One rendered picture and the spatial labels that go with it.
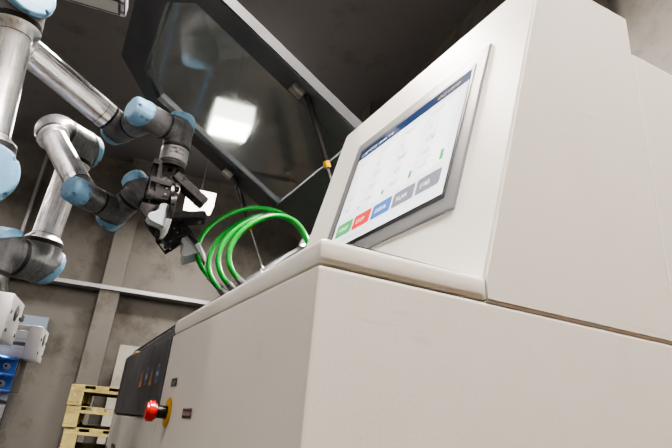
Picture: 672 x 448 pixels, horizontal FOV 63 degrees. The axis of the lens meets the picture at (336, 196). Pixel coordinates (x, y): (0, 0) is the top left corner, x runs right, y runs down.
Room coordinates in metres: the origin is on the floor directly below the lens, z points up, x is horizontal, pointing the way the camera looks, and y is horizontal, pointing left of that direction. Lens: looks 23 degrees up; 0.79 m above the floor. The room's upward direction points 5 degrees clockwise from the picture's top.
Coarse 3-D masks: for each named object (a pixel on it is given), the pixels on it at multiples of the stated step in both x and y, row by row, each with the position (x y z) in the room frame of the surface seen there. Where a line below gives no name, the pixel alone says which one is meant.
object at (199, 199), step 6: (180, 174) 1.35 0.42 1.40; (180, 180) 1.35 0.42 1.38; (186, 180) 1.36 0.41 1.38; (186, 186) 1.36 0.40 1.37; (192, 186) 1.37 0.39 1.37; (186, 192) 1.38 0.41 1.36; (192, 192) 1.37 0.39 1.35; (198, 192) 1.37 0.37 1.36; (192, 198) 1.39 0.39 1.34; (198, 198) 1.38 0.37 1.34; (204, 198) 1.38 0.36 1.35; (198, 204) 1.39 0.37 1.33; (204, 204) 1.39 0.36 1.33
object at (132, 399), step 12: (156, 348) 1.33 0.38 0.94; (132, 360) 1.66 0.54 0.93; (144, 360) 1.45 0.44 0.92; (156, 360) 1.30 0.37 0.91; (132, 372) 1.61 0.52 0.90; (144, 372) 1.42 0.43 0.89; (132, 384) 1.56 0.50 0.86; (156, 384) 1.24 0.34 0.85; (120, 396) 1.73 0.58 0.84; (132, 396) 1.52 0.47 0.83; (144, 396) 1.35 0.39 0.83; (156, 396) 1.21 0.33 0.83; (120, 408) 1.68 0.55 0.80; (132, 408) 1.48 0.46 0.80; (144, 408) 1.32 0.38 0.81
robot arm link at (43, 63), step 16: (32, 48) 1.11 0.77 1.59; (48, 48) 1.15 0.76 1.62; (32, 64) 1.14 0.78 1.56; (48, 64) 1.15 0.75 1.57; (64, 64) 1.18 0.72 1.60; (48, 80) 1.18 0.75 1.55; (64, 80) 1.19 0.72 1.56; (80, 80) 1.21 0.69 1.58; (64, 96) 1.23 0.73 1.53; (80, 96) 1.23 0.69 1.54; (96, 96) 1.25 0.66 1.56; (96, 112) 1.27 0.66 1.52; (112, 112) 1.29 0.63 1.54; (112, 128) 1.32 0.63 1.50; (112, 144) 1.39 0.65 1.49
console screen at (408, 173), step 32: (480, 64) 0.78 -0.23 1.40; (448, 96) 0.85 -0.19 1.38; (384, 128) 1.08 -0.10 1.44; (416, 128) 0.93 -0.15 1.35; (448, 128) 0.81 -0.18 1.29; (384, 160) 1.02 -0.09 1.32; (416, 160) 0.88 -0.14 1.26; (448, 160) 0.78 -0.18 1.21; (352, 192) 1.12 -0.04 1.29; (384, 192) 0.96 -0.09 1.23; (416, 192) 0.85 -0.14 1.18; (448, 192) 0.75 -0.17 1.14; (352, 224) 1.05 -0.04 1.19; (384, 224) 0.92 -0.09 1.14; (416, 224) 0.82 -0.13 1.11
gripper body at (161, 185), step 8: (160, 160) 1.33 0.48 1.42; (168, 160) 1.32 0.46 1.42; (176, 160) 1.33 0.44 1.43; (152, 168) 1.34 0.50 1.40; (160, 168) 1.33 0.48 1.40; (168, 168) 1.35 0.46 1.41; (176, 168) 1.35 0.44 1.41; (184, 168) 1.36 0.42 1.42; (152, 176) 1.31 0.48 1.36; (160, 176) 1.33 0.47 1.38; (168, 176) 1.35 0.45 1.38; (152, 184) 1.32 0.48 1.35; (160, 184) 1.32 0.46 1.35; (168, 184) 1.33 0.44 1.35; (176, 184) 1.34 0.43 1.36; (144, 192) 1.37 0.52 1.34; (152, 192) 1.31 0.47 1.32; (160, 192) 1.33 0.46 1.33; (168, 192) 1.33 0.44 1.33; (144, 200) 1.37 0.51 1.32; (152, 200) 1.36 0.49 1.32; (160, 200) 1.36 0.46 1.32; (168, 200) 1.34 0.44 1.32
